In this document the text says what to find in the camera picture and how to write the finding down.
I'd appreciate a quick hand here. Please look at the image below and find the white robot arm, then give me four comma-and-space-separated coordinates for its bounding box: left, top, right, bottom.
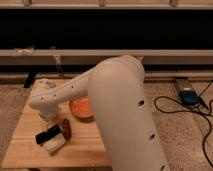
29, 55, 170, 171

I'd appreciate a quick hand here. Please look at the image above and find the orange bowl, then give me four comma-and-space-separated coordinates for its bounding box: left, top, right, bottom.
69, 96, 93, 119

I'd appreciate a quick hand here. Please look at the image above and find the red chili pepper toy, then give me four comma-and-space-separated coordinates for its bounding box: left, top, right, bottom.
62, 119, 72, 140

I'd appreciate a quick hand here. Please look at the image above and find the wooden table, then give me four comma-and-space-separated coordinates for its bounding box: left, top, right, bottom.
0, 78, 112, 169

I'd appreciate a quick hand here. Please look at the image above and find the white folded cloth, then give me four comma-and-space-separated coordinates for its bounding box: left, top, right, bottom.
43, 133, 66, 154

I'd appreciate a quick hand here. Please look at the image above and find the black rectangular block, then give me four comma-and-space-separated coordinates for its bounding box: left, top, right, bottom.
35, 125, 61, 144

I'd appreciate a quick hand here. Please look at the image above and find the blue electronic box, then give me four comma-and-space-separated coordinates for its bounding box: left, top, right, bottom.
179, 90, 199, 106

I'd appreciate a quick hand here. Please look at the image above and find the black cable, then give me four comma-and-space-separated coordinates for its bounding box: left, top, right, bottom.
153, 79, 213, 168

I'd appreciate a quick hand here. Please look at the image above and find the white rail beam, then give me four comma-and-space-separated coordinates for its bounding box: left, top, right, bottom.
0, 49, 213, 65

